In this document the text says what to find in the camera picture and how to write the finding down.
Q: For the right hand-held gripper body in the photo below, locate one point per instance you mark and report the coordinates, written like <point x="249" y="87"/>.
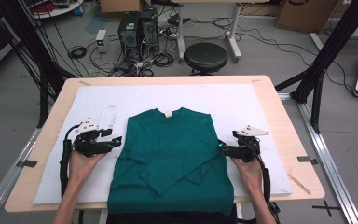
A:
<point x="247" y="149"/>

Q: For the small cardboard box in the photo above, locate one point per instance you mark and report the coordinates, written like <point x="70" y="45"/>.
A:
<point x="119" y="5"/>

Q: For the white desk frame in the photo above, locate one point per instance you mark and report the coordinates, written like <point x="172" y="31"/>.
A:
<point x="233" y="37"/>

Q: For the aluminium floor rail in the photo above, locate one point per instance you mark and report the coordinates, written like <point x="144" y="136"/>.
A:
<point x="0" y="193"/>
<point x="329" y="161"/>

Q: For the round white table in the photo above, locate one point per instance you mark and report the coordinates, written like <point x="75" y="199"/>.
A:
<point x="59" y="7"/>

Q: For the green long-sleeved shirt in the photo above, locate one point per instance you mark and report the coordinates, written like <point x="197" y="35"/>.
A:
<point x="171" y="155"/>

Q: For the black computer tower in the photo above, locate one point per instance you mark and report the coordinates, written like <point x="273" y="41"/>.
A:
<point x="149" y="29"/>
<point x="128" y="34"/>

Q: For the white foam mat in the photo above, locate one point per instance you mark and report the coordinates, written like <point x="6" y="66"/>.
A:
<point x="199" y="96"/>

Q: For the thin wooden stick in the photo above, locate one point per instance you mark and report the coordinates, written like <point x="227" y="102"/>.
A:
<point x="300" y="185"/>

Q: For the black round stool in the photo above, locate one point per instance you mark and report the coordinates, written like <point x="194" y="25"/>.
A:
<point x="205" y="57"/>

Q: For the white box with green light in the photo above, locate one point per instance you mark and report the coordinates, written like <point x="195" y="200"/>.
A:
<point x="101" y="39"/>

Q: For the black metal frame strut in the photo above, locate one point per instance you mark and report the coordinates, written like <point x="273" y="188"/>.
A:
<point x="332" y="43"/>

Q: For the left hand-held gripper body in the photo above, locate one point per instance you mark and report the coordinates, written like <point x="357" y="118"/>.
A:
<point x="88" y="144"/>

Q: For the small black connector box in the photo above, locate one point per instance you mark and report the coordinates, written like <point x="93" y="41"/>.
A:
<point x="274" y="207"/>

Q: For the large cardboard box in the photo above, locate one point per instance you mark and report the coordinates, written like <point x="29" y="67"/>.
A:
<point x="304" y="15"/>

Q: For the person's left hand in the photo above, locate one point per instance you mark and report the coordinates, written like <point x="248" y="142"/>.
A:
<point x="79" y="169"/>

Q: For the black tape cross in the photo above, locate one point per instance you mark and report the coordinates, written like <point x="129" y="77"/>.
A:
<point x="326" y="207"/>

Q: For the person's right hand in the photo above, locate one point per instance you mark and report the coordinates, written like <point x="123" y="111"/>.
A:
<point x="251" y="175"/>

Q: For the black tape piece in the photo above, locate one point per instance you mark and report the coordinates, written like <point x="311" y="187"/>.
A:
<point x="307" y="160"/>
<point x="26" y="163"/>

